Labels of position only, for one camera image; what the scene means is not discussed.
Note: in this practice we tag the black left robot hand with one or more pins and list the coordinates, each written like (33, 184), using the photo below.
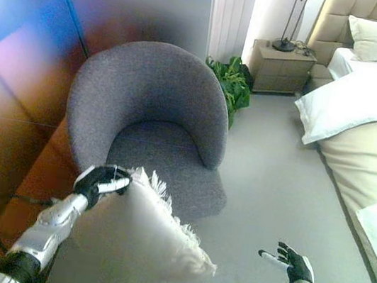
(95, 184)

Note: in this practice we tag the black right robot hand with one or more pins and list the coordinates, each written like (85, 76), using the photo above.
(298, 266)

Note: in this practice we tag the beige tufted headboard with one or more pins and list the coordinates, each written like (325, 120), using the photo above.
(333, 17)

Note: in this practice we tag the white mattress sheet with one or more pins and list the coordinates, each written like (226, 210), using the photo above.
(340, 63)

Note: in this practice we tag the beige fringed throw pillow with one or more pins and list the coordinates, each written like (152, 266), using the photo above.
(138, 234)

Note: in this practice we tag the beige bedspread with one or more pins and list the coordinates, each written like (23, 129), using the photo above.
(371, 163)

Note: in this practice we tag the white duvet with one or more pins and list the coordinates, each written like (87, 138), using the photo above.
(367, 101)

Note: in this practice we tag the green leafy potted plant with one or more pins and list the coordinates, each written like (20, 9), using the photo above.
(235, 84)

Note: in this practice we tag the beige wooden nightstand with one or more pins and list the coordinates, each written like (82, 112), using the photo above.
(280, 71)

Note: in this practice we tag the dark table lamp white shade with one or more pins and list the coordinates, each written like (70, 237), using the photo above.
(294, 18)

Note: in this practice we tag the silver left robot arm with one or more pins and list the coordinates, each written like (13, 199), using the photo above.
(45, 230)

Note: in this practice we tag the grey round fabric armchair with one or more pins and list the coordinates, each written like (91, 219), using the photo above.
(154, 86)

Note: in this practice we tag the pale pleated curtain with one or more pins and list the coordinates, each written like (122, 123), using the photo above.
(230, 15)

